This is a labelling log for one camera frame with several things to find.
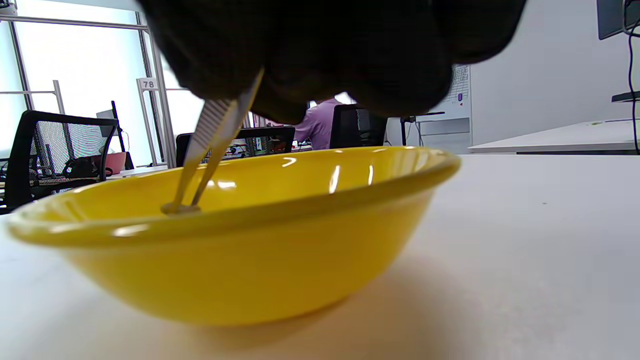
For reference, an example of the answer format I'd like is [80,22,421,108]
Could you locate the black monitor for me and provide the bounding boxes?
[596,0,640,41]

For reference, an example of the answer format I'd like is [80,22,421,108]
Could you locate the yellow plastic bowl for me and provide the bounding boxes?
[6,146,462,327]

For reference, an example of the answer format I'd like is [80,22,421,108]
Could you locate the black office chair chrome base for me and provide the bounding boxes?
[4,110,135,212]

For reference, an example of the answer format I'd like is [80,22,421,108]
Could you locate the white side table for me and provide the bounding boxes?
[467,119,640,155]

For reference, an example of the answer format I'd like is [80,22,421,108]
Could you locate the person's right hand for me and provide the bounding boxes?
[137,0,528,125]

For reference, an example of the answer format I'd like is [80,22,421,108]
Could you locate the metal tweezers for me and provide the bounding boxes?
[161,70,265,216]

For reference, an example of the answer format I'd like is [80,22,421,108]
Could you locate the black office chair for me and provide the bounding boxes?
[330,104,389,149]

